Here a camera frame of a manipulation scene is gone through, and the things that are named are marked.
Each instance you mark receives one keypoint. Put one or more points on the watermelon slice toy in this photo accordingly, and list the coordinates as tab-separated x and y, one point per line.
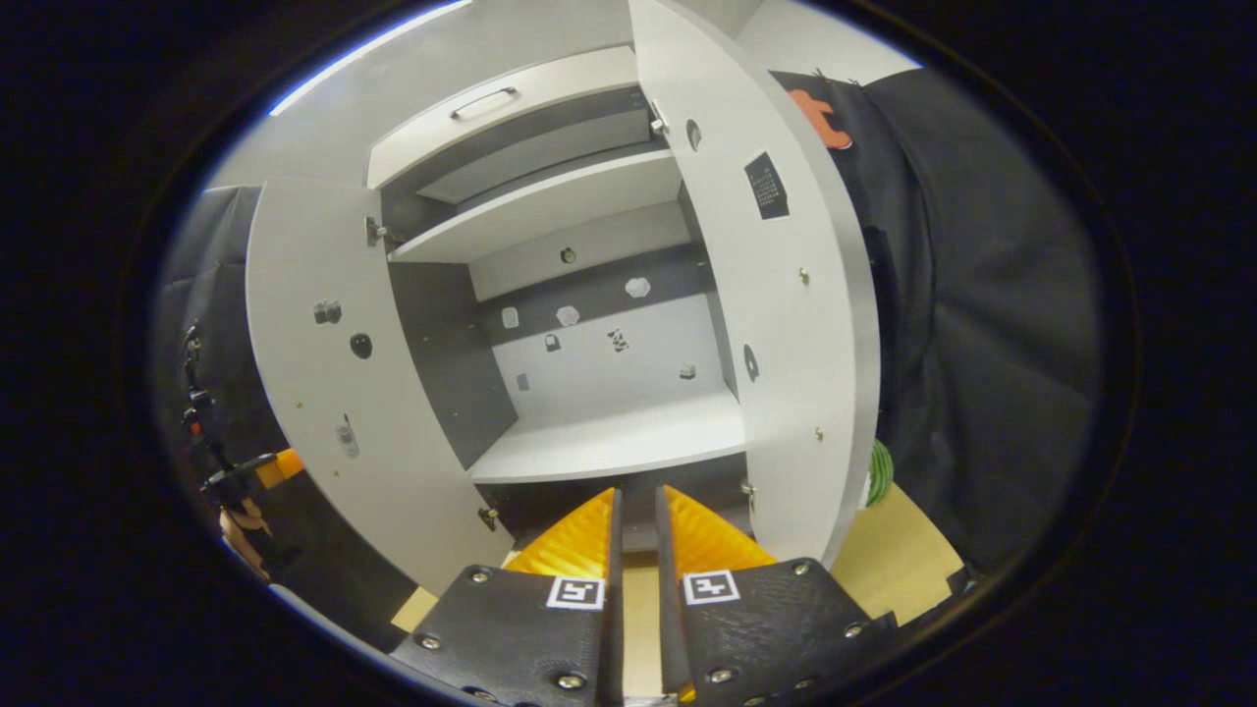
881	473

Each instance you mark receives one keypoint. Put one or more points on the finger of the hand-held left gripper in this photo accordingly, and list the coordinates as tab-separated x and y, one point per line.
280	467

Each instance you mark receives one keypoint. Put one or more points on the white cabinet shelf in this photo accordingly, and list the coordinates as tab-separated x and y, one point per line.
550	206

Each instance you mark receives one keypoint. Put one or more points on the cabinet door with headphone sticker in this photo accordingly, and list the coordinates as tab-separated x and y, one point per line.
776	324

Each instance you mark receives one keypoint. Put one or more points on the silver door hinge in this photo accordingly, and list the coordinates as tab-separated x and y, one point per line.
488	516
658	126
378	234
748	489

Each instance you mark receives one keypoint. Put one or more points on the white cabinet drawer front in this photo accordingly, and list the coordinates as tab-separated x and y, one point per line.
511	123

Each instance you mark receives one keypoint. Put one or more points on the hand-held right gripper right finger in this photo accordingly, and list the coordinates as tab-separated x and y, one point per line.
776	628

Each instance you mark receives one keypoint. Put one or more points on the cabinet door with camera sticker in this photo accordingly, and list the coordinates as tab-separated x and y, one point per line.
334	412

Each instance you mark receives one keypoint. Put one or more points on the dark equipment stand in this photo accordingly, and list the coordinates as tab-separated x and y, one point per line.
199	393

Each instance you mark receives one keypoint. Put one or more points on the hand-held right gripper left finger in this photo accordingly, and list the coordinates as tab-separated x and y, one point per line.
501	628

